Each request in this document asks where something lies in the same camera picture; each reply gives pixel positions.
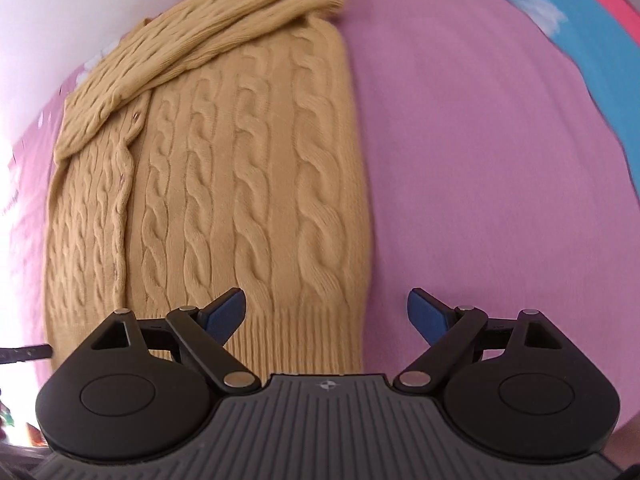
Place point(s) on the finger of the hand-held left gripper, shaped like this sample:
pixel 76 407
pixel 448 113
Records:
pixel 25 354

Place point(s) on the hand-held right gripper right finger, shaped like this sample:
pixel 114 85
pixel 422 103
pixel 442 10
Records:
pixel 425 312

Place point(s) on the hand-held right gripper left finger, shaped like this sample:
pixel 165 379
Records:
pixel 227 312

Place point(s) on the pink floral bed sheet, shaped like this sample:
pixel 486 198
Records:
pixel 475 185

